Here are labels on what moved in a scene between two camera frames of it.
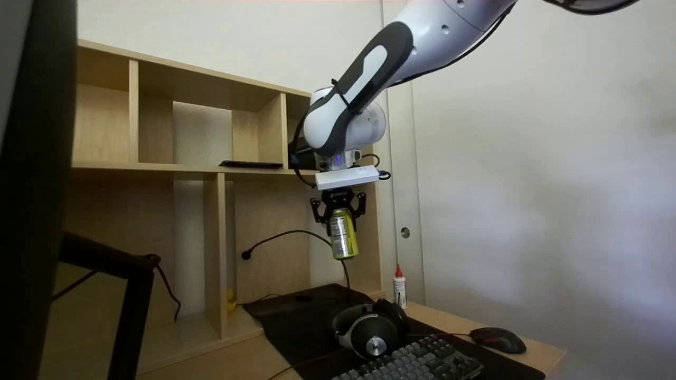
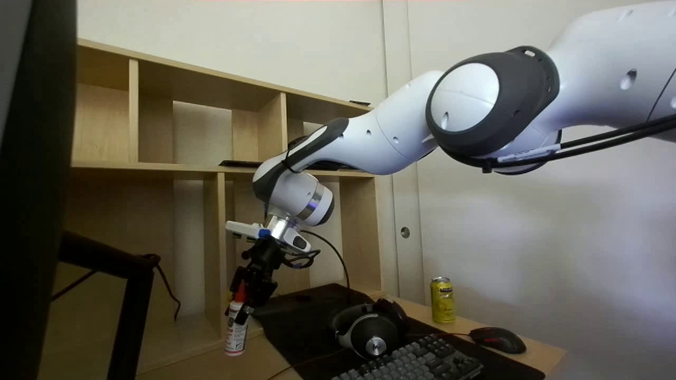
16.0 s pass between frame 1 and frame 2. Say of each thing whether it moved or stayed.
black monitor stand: stayed
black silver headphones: stayed
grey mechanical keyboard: stayed
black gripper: moved
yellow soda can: moved
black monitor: stayed
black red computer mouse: stayed
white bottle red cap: moved
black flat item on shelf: stayed
